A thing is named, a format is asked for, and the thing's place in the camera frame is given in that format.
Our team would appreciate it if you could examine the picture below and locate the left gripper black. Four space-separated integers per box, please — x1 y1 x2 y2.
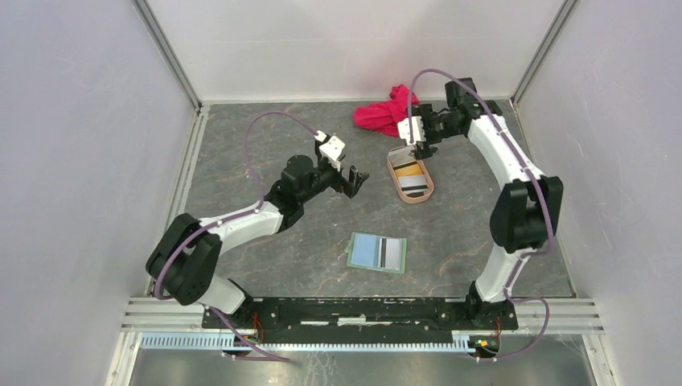
298 157 368 204

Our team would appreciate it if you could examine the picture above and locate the patterned white credit card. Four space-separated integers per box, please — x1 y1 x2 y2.
388 147 416 167

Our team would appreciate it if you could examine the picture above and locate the white striped credit card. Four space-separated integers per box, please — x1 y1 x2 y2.
377 237 402 271

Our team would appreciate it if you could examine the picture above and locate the green card holder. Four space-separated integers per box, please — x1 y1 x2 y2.
346 232 407 274

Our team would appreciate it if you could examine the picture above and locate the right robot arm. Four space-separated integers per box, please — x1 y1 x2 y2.
408 78 564 328

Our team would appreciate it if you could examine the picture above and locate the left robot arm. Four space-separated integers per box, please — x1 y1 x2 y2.
146 155 369 328

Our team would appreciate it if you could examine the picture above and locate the yellow credit card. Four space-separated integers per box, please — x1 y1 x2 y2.
393 162 423 178

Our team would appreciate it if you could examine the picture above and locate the pink oval tray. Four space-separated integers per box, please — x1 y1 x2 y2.
386 146 435 204

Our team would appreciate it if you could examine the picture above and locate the red cloth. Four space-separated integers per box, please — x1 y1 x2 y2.
353 84 420 138

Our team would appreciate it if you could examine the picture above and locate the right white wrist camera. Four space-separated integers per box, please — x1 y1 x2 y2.
396 116 425 146

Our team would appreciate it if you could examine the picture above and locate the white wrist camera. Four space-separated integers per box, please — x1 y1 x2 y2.
314 130 346 172
396 116 425 146

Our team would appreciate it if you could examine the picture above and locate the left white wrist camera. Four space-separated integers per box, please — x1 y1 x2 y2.
314 130 346 172

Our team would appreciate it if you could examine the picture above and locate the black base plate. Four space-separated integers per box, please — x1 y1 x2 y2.
202 297 519 344

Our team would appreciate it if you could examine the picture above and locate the white slotted cable duct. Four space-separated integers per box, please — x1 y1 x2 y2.
140 332 475 354

